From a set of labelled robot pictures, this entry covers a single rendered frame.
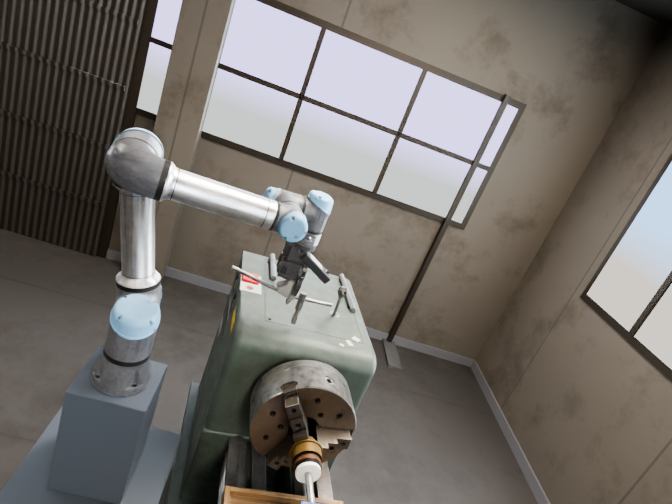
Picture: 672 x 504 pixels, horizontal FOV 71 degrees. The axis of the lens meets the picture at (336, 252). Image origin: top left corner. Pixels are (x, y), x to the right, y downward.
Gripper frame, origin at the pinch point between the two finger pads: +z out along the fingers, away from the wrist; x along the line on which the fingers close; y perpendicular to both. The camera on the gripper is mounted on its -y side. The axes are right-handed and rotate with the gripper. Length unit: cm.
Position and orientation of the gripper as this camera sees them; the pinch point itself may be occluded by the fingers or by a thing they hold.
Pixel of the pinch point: (290, 300)
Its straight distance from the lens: 147.7
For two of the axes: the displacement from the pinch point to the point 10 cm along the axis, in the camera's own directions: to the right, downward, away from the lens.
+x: 1.4, 4.2, -9.0
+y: -9.2, -2.7, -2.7
